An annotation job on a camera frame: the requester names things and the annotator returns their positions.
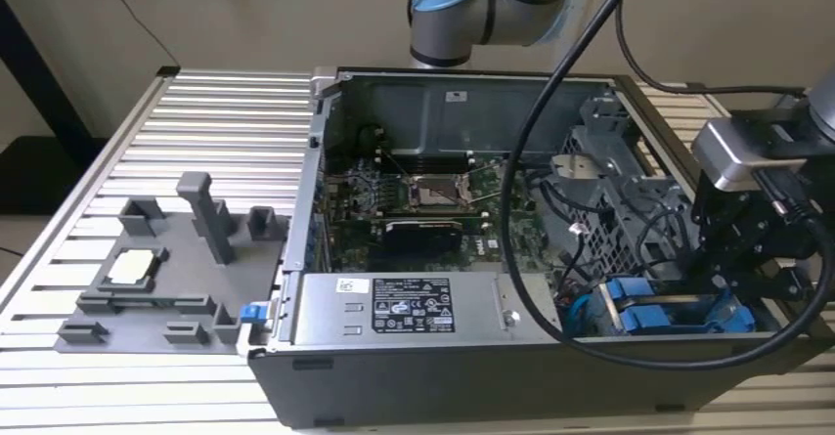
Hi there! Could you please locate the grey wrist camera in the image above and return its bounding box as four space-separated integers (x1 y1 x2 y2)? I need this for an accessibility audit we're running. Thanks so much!
689 116 811 194

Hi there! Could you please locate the thick black looping cable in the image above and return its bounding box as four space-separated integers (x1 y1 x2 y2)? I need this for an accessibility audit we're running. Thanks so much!
506 0 835 370

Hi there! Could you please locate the red yellow power wire bundle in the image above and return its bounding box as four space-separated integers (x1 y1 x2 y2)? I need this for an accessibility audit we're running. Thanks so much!
554 268 599 309

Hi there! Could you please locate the thin black wire loop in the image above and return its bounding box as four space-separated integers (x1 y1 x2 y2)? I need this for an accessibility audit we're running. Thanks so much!
637 203 694 281

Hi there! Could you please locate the black graphics card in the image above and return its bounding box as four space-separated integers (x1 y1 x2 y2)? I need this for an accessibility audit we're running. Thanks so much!
380 217 466 251

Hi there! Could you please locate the black RAM slot bank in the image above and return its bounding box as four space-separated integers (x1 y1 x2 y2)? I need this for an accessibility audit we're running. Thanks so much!
374 149 478 171
378 209 497 222

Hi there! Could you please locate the CPU chip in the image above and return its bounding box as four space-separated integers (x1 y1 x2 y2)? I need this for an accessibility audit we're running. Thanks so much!
107 248 162 283

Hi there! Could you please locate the CPU socket with open cover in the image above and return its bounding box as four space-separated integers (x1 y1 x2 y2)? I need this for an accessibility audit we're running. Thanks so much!
404 172 473 210

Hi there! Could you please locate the open black PC case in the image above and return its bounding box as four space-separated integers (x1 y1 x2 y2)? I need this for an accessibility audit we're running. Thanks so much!
246 65 814 430

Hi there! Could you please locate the blue disk wire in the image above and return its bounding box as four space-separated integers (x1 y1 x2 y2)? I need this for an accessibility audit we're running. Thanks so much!
563 291 597 334

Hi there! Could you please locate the grey parts rack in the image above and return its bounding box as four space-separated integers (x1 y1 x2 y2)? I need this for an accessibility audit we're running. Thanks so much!
56 170 292 356

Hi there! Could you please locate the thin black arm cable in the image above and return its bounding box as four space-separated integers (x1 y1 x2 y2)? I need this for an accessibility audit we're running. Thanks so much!
615 0 810 100

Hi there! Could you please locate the grey metal disk bay cage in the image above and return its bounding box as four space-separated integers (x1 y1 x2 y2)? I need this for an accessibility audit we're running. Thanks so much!
539 96 701 285

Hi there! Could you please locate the black wire with white connector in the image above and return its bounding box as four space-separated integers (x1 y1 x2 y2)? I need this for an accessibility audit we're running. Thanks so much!
541 180 589 280

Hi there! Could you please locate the silver power supply unit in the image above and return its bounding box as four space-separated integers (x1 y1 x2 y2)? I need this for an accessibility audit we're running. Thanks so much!
286 272 566 349

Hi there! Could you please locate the green Dell motherboard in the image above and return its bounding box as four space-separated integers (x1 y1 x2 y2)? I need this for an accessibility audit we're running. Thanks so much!
322 154 545 274

